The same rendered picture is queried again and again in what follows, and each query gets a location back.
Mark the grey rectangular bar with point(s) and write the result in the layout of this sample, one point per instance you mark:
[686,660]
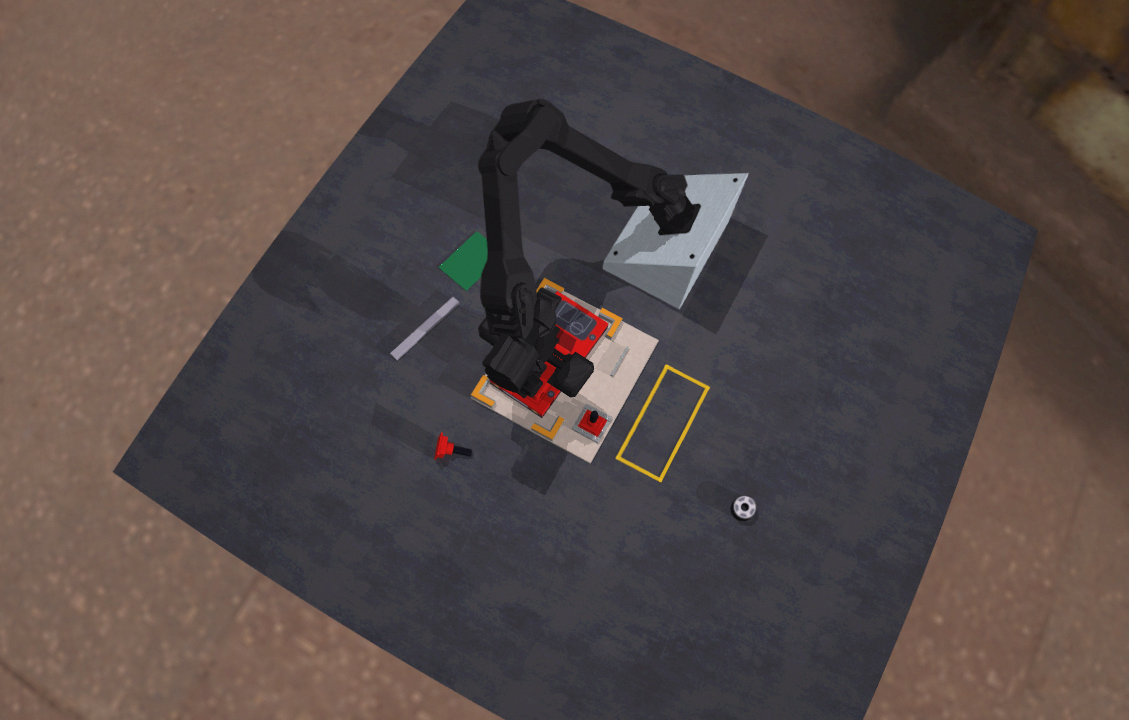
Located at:
[424,328]

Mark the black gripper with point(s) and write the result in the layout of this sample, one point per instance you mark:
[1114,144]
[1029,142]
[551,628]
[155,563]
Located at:
[571,372]

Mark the yellow rectangular frame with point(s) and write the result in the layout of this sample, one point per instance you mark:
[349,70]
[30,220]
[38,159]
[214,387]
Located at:
[682,435]

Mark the green flat rectangular panel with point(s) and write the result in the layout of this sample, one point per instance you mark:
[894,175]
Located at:
[466,264]

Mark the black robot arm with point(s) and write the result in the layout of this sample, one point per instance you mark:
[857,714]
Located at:
[507,285]

